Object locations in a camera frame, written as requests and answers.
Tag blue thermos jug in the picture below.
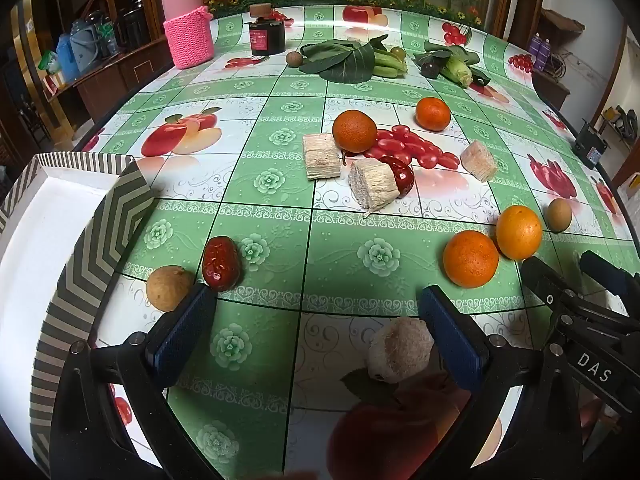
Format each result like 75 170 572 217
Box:
55 32 81 83

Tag corn cob with husk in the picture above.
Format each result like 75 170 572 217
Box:
440 56 473 88

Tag grey thermos jug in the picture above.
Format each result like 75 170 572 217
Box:
70 19 106 73

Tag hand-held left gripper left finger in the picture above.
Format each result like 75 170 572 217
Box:
49 283 218 480

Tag red jujube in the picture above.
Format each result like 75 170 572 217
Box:
202 236 243 292
380 156 416 198

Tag wooden cabinet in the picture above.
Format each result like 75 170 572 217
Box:
45 35 173 126

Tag yellowish orange mandarin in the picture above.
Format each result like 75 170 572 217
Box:
495 205 544 261

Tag black kettle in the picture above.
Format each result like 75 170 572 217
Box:
116 7 151 52

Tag deep orange mandarin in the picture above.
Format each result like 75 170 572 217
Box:
442 230 500 289
415 96 452 132
332 110 378 154

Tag beige candy block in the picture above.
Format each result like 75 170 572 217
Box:
366 316 435 381
460 140 498 182
348 159 401 217

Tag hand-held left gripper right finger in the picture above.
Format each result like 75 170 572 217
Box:
410 285 583 480

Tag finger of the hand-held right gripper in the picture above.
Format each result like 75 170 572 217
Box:
522 256 581 311
581 251 640 306

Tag fruit print tablecloth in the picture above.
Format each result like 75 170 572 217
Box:
75 4 636 480

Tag black electronic device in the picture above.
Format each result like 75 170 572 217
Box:
572 119 611 170

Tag pink jar with knitted sleeve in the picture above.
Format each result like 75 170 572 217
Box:
161 0 216 69

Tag green snack bag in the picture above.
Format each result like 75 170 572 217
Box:
37 51 63 77

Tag small green leaves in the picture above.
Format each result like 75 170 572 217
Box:
412 40 481 67

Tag green beans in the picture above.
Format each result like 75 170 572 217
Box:
372 49 408 78

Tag large green leaves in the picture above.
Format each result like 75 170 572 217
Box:
299 35 390 83

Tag black jar with wooden lid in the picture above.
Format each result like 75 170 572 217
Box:
249 4 287 57

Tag striped white cardboard box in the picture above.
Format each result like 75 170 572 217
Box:
0 152 158 478

